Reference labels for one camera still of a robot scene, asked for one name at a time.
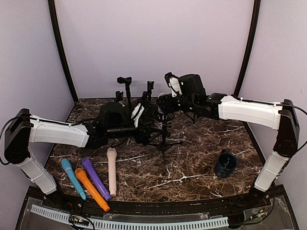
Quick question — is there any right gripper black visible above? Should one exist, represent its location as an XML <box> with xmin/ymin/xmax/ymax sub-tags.
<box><xmin>157</xmin><ymin>92</ymin><xmax>197</xmax><ymax>113</ymax></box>

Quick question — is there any black tripod shock-mount stand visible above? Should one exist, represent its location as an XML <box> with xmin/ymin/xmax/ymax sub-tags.
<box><xmin>152</xmin><ymin>112</ymin><xmax>183</xmax><ymax>174</ymax></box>

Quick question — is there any black stand of purple microphone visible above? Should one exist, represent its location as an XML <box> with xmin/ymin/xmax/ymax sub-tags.
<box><xmin>140</xmin><ymin>91</ymin><xmax>151</xmax><ymax>107</ymax></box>

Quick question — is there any black stand of orange microphone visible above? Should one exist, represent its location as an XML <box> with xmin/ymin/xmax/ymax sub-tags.
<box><xmin>147</xmin><ymin>81</ymin><xmax>154</xmax><ymax>101</ymax></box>

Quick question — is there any black stand of blue microphone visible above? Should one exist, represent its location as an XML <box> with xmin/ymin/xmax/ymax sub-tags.
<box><xmin>117</xmin><ymin>77</ymin><xmax>132</xmax><ymax>110</ymax></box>

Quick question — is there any pink microphone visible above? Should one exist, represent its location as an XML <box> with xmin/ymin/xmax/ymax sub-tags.
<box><xmin>106</xmin><ymin>148</ymin><xmax>117</xmax><ymax>196</ymax></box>

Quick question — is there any black stand of pink microphone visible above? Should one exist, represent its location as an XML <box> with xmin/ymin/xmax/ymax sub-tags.
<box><xmin>114</xmin><ymin>91</ymin><xmax>123</xmax><ymax>103</ymax></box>

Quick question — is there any purple microphone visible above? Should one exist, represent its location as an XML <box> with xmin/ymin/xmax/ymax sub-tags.
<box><xmin>82</xmin><ymin>157</ymin><xmax>111</xmax><ymax>201</ymax></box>

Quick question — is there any orange microphone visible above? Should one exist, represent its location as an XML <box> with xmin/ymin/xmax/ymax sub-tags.
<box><xmin>75</xmin><ymin>168</ymin><xmax>110</xmax><ymax>212</ymax></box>

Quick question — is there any blue microphone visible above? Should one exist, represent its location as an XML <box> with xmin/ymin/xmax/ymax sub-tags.
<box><xmin>61</xmin><ymin>159</ymin><xmax>87</xmax><ymax>200</ymax></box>

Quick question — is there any silver glitter microphone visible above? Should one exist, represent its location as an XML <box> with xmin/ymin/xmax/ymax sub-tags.
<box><xmin>158</xmin><ymin>93</ymin><xmax>166</xmax><ymax>142</ymax></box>

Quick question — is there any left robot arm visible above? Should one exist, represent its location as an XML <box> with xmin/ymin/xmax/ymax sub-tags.
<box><xmin>1</xmin><ymin>102</ymin><xmax>163</xmax><ymax>209</ymax></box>

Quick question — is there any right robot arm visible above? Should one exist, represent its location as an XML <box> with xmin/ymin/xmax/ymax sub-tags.
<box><xmin>157</xmin><ymin>72</ymin><xmax>301</xmax><ymax>208</ymax></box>

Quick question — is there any dark blue mug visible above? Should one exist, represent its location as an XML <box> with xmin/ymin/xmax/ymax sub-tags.
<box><xmin>214</xmin><ymin>149</ymin><xmax>237</xmax><ymax>178</ymax></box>

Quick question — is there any small circuit board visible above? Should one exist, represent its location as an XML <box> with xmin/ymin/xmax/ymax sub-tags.
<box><xmin>69</xmin><ymin>215</ymin><xmax>90</xmax><ymax>228</ymax></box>

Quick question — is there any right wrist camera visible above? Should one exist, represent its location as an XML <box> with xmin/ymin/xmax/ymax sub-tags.
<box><xmin>165</xmin><ymin>72</ymin><xmax>182</xmax><ymax>97</ymax></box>

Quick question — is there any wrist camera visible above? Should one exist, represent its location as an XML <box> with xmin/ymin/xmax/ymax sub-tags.
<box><xmin>131</xmin><ymin>103</ymin><xmax>144</xmax><ymax>128</ymax></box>
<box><xmin>165</xmin><ymin>72</ymin><xmax>182</xmax><ymax>97</ymax></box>

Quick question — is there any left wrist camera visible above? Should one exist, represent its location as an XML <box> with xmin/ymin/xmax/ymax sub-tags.
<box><xmin>131</xmin><ymin>103</ymin><xmax>144</xmax><ymax>128</ymax></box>

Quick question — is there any white slotted cable duct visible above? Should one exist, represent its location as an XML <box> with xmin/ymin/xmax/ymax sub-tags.
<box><xmin>30</xmin><ymin>205</ymin><xmax>229</xmax><ymax>230</ymax></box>

